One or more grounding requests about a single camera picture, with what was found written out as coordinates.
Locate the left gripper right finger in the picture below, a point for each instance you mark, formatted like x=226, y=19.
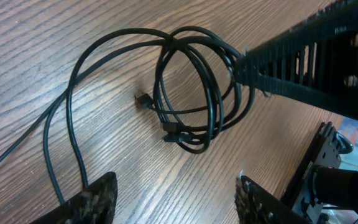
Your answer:
x=255, y=205

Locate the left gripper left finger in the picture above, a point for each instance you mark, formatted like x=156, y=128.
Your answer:
x=96, y=204

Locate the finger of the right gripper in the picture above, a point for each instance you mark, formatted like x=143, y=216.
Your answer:
x=314, y=62

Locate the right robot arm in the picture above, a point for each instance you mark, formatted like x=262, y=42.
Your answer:
x=336, y=187

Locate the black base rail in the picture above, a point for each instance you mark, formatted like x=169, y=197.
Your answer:
x=324, y=151

